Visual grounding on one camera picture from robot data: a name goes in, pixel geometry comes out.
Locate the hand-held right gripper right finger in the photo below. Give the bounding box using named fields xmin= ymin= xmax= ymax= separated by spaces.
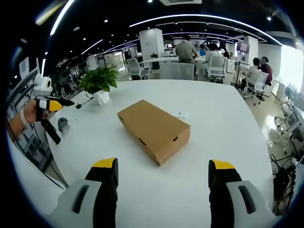
xmin=208 ymin=159 xmax=277 ymax=228

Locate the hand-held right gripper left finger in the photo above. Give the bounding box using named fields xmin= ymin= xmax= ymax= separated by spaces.
xmin=48 ymin=157 xmax=119 ymax=228

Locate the brown cardboard shoe box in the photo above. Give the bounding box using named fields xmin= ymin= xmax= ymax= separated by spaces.
xmin=117 ymin=99 xmax=191 ymax=167

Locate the person's left hand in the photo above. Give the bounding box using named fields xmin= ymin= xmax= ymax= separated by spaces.
xmin=25 ymin=99 xmax=39 ymax=124

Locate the grey tape roll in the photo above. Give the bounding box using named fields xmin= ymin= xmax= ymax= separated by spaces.
xmin=57 ymin=117 xmax=70 ymax=134

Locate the white wristband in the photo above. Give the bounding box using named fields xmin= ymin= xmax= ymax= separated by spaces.
xmin=20 ymin=108 xmax=29 ymax=125

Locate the potted green plant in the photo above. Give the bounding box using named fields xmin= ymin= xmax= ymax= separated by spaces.
xmin=78 ymin=66 xmax=119 ymax=105

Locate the white office chair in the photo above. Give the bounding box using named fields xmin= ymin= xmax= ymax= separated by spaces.
xmin=269 ymin=114 xmax=304 ymax=152
xmin=126 ymin=58 xmax=152 ymax=80
xmin=203 ymin=56 xmax=228 ymax=84
xmin=244 ymin=71 xmax=269 ymax=106

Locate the white paper card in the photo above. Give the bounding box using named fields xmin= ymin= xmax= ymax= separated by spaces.
xmin=170 ymin=110 xmax=188 ymax=119

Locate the black cable with plug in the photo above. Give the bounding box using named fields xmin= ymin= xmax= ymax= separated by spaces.
xmin=76 ymin=96 xmax=94 ymax=110

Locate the wall monitor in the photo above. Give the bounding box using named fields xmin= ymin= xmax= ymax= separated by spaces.
xmin=237 ymin=42 xmax=250 ymax=53

